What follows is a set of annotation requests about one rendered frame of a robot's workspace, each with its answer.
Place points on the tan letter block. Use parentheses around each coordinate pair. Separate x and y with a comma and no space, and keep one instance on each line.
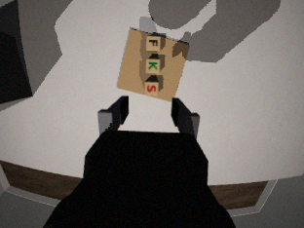
(151,87)
(153,43)
(152,65)

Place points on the tan flat mat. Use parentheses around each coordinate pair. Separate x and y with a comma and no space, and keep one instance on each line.
(133,76)

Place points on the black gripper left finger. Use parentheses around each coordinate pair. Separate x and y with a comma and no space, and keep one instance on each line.
(114,116)

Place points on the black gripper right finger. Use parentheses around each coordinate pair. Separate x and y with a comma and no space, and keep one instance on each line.
(183,119)

